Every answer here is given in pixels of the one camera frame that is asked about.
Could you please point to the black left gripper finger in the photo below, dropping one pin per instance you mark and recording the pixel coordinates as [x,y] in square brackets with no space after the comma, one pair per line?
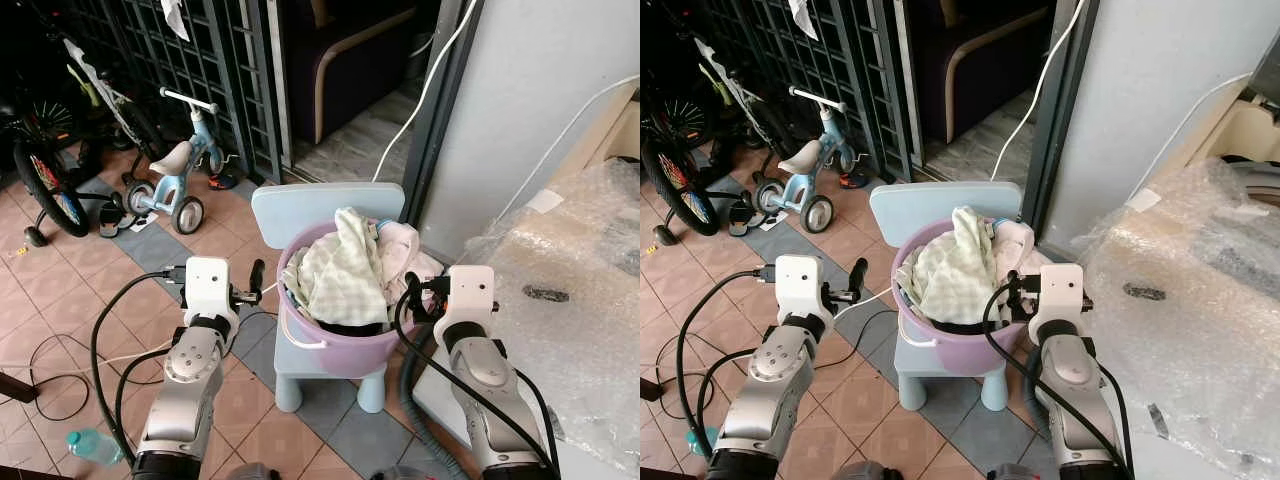
[257,274]
[858,272]

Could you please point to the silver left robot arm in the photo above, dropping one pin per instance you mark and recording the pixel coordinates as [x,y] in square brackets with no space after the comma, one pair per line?
[190,375]
[775,375]

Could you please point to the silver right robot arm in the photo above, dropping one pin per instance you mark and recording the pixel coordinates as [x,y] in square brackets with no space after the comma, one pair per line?
[1075,390]
[490,390]

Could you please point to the bubble wrapped washing machine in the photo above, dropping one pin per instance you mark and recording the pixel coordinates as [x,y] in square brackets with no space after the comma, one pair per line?
[1190,300]
[570,300]

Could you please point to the pale pink garment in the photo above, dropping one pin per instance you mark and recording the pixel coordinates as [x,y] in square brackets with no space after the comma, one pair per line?
[405,250]
[1018,245]

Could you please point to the white checkered cloth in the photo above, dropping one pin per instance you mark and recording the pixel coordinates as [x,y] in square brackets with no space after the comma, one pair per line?
[340,270]
[955,268]

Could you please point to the light blue child chair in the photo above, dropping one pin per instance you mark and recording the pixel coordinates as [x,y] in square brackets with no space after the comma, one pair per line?
[300,205]
[915,203]

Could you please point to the purple plastic bucket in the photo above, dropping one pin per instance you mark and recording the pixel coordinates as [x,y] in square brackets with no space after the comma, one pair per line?
[340,350]
[950,345]

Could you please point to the light blue child tricycle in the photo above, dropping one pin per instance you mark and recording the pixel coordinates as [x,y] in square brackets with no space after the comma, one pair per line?
[190,150]
[812,150]

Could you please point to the black child bicycle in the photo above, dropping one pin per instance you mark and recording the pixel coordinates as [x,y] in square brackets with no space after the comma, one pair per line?
[680,175]
[45,180]

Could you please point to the dark metal grid gate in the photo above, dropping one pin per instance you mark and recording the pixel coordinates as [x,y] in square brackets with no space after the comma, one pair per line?
[200,50]
[850,50]

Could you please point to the dark purple armchair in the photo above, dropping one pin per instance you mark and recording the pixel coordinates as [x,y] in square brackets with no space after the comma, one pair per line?
[970,60]
[345,60]

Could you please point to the white hanging cloth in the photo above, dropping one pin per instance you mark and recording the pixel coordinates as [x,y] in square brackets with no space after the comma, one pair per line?
[805,18]
[176,18]

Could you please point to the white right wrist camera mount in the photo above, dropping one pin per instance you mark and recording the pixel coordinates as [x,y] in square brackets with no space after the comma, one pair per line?
[468,295]
[1058,293]

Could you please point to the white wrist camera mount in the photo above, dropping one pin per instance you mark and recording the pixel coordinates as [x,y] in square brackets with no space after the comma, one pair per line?
[800,283]
[1058,293]
[208,285]
[468,295]

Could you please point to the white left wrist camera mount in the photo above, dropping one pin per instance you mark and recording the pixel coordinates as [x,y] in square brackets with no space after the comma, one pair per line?
[800,283]
[208,285]

